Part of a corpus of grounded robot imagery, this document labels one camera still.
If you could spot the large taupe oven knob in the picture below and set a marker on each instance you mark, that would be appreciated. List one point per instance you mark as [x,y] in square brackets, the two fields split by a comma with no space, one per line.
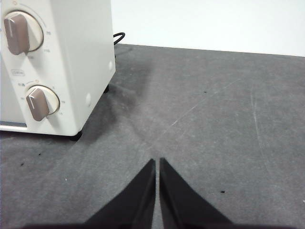
[19,33]

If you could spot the small taupe oven knob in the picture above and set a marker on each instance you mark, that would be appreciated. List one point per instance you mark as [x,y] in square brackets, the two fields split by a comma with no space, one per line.
[40,102]

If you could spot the cream toaster oven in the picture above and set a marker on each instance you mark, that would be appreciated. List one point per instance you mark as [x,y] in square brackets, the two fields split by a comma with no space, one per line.
[78,47]

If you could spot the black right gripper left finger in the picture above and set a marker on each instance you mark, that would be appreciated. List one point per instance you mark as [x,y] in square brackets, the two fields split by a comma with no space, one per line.
[133,205]

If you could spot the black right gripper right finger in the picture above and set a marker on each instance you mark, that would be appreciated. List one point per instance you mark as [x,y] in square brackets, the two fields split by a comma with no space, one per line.
[181,205]

